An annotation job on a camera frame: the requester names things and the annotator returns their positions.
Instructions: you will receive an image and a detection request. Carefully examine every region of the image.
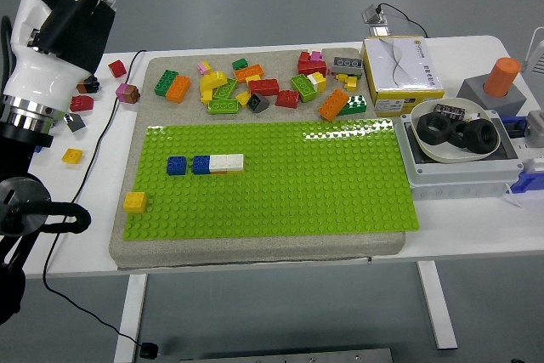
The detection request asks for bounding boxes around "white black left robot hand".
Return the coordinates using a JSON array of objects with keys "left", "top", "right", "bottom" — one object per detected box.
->
[{"left": 2, "top": 0, "right": 145, "bottom": 108}]

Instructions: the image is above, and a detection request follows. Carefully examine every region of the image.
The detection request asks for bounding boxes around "yellow square toy brick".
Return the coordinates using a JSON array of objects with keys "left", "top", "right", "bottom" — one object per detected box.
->
[{"left": 122, "top": 191, "right": 149, "bottom": 214}]

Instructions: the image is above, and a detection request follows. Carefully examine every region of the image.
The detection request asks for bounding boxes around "red sloped toy brick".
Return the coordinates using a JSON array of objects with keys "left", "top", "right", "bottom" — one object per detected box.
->
[{"left": 70, "top": 94, "right": 94, "bottom": 114}]

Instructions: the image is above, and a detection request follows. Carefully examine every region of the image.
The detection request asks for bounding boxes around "brown black toy brick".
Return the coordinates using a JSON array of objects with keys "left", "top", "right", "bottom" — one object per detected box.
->
[{"left": 76, "top": 76, "right": 101, "bottom": 95}]

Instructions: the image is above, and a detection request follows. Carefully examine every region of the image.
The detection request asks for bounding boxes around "silver sloped toy brick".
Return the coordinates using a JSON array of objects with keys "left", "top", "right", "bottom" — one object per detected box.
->
[{"left": 63, "top": 112, "right": 87, "bottom": 133}]

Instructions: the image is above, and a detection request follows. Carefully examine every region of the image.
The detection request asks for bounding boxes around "pink brown toy brick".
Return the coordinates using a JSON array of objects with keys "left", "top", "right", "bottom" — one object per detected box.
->
[{"left": 115, "top": 82, "right": 141, "bottom": 105}]

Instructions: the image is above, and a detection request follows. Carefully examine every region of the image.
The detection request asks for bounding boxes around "dark green toy brick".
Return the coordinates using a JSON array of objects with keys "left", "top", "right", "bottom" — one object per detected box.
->
[{"left": 153, "top": 69, "right": 179, "bottom": 98}]

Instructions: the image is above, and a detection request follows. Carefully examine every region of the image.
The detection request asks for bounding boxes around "orange toy brick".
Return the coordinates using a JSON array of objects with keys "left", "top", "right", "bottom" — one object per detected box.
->
[
  {"left": 165, "top": 75, "right": 192, "bottom": 104},
  {"left": 233, "top": 64, "right": 265, "bottom": 83},
  {"left": 317, "top": 88, "right": 350, "bottom": 122}
]

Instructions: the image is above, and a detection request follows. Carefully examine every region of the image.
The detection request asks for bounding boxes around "yellow curved toy brick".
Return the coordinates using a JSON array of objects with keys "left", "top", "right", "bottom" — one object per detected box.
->
[{"left": 199, "top": 70, "right": 230, "bottom": 94}]

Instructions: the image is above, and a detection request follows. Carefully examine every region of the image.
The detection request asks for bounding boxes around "lime brick with holes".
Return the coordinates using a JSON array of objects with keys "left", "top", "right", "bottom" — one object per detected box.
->
[{"left": 207, "top": 98, "right": 240, "bottom": 116}]

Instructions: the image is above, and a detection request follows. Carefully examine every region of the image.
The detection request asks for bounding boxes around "lime green toy brick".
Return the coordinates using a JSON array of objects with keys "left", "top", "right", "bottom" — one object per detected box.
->
[
  {"left": 212, "top": 77, "right": 239, "bottom": 100},
  {"left": 290, "top": 73, "right": 319, "bottom": 104}
]

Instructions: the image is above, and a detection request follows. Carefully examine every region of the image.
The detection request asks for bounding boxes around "white long toy brick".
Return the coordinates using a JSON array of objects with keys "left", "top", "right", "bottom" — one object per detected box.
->
[{"left": 209, "top": 153, "right": 246, "bottom": 173}]

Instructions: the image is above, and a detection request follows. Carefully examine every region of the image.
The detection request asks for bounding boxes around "grey black sloped brick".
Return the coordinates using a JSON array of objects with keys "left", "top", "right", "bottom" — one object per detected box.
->
[{"left": 246, "top": 93, "right": 271, "bottom": 114}]

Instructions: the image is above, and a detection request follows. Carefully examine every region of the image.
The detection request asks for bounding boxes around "red long toy brick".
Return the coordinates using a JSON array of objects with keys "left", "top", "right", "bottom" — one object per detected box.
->
[
  {"left": 297, "top": 60, "right": 328, "bottom": 77},
  {"left": 248, "top": 77, "right": 281, "bottom": 97}
]

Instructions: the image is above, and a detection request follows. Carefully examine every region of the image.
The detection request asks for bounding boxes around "white yellow toy brick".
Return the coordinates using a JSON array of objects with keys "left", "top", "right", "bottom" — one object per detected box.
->
[{"left": 306, "top": 71, "right": 328, "bottom": 93}]

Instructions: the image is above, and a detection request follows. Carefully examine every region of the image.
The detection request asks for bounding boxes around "green studded baseplate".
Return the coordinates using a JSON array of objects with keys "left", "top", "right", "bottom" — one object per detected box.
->
[{"left": 122, "top": 118, "right": 421, "bottom": 240}]

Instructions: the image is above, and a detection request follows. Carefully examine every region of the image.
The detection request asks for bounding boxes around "grey brick with holes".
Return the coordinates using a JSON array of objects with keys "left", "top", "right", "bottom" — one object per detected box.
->
[{"left": 331, "top": 55, "right": 364, "bottom": 76}]

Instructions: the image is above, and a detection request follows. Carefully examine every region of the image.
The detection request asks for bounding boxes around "green white toy brick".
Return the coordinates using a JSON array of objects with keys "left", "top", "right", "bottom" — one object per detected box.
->
[{"left": 337, "top": 94, "right": 369, "bottom": 116}]

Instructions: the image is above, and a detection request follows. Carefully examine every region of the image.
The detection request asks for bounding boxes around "white table leg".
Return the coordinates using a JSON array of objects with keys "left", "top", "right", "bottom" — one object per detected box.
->
[
  {"left": 114, "top": 273, "right": 148, "bottom": 363},
  {"left": 416, "top": 259, "right": 459, "bottom": 351}
]

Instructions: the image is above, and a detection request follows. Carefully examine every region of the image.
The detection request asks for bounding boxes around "grey-brown foam mat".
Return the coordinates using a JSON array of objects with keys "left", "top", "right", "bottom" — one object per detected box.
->
[{"left": 108, "top": 47, "right": 407, "bottom": 271}]

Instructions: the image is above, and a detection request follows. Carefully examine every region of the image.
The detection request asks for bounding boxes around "silver floor socket box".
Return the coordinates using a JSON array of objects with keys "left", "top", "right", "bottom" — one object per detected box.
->
[{"left": 360, "top": 3, "right": 392, "bottom": 37}]

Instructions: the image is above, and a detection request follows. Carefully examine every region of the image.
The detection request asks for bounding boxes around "white yellow cardboard box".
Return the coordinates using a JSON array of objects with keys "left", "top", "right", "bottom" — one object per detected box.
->
[{"left": 361, "top": 35, "right": 446, "bottom": 116}]

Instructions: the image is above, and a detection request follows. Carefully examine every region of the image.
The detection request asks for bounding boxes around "white bowl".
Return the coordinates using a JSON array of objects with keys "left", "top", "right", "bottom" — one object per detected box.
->
[{"left": 410, "top": 97, "right": 505, "bottom": 164}]

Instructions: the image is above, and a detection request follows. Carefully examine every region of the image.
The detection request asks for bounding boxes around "large black hex nut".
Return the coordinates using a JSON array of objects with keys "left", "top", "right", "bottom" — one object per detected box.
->
[
  {"left": 462, "top": 118, "right": 501, "bottom": 155},
  {"left": 415, "top": 111, "right": 452, "bottom": 145}
]

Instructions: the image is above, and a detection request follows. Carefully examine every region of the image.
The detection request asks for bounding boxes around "dark terminal strip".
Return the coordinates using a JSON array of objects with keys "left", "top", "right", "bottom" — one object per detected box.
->
[{"left": 433, "top": 102, "right": 465, "bottom": 121}]

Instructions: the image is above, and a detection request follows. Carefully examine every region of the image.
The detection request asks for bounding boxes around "small black hex nut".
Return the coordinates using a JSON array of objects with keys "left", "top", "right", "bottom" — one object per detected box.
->
[{"left": 445, "top": 120, "right": 471, "bottom": 150}]

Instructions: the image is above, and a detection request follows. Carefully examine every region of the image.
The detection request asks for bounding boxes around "grey junction box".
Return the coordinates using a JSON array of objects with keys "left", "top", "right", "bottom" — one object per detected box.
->
[{"left": 394, "top": 110, "right": 524, "bottom": 201}]

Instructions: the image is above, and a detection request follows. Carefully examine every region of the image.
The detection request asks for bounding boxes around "grey block holder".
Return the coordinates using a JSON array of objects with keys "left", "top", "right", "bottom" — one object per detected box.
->
[{"left": 456, "top": 73, "right": 528, "bottom": 116}]

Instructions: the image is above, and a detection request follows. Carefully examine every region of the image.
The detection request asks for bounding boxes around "orange cylinder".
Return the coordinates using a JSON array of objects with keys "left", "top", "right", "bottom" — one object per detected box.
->
[{"left": 483, "top": 56, "right": 522, "bottom": 99}]

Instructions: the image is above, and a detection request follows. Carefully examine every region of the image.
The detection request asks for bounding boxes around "blue black plastic holder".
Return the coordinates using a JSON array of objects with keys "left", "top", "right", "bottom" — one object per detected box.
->
[{"left": 501, "top": 114, "right": 528, "bottom": 139}]

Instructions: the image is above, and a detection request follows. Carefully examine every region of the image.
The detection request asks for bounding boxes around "white zip tie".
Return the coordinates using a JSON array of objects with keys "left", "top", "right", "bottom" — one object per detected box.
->
[{"left": 503, "top": 184, "right": 524, "bottom": 210}]

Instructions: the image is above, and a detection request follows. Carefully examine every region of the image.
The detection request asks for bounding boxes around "grey connector block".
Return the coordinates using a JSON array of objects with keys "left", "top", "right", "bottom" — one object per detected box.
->
[{"left": 524, "top": 110, "right": 544, "bottom": 148}]

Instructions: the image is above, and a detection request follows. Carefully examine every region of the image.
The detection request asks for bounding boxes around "blue plastic part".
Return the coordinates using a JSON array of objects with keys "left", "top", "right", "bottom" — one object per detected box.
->
[{"left": 509, "top": 169, "right": 544, "bottom": 195}]

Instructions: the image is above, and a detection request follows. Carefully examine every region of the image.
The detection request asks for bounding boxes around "thin black cable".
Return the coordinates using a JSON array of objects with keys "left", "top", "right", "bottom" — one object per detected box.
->
[{"left": 42, "top": 48, "right": 148, "bottom": 349}]

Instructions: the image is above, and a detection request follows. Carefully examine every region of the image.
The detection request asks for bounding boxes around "black socket cable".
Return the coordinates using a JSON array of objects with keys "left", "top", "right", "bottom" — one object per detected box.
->
[{"left": 377, "top": 2, "right": 430, "bottom": 39}]

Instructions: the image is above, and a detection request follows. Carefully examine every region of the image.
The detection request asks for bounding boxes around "white chair frame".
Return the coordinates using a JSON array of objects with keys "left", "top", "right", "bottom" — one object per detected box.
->
[{"left": 521, "top": 26, "right": 544, "bottom": 79}]

